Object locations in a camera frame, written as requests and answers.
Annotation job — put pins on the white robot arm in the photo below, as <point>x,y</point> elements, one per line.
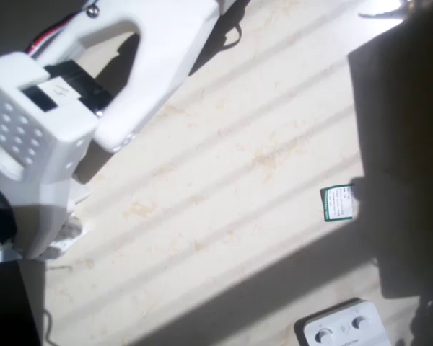
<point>158,72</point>

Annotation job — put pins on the green bordered paper label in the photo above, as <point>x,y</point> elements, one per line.
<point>338,202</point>

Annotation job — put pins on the large dark flat panel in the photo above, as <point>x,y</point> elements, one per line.
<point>400,162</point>

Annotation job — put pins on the white device with knobs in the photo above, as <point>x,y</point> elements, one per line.
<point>346,331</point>

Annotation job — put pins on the black box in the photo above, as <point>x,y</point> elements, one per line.
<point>7,306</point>

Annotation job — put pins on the black knitted fabric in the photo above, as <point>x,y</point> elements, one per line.
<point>431,320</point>

